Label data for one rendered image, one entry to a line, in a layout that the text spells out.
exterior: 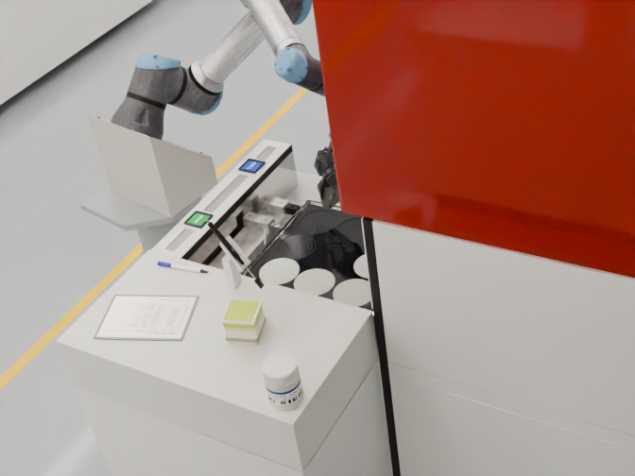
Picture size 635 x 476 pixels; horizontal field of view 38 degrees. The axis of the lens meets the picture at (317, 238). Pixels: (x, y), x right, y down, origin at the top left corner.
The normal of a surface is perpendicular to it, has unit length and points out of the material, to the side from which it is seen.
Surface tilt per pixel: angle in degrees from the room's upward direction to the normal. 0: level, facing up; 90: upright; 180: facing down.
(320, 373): 0
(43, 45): 90
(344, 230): 0
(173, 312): 0
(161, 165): 90
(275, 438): 90
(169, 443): 90
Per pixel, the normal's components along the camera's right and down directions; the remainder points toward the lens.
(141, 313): -0.12, -0.79
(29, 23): 0.87, 0.21
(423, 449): -0.48, 0.58
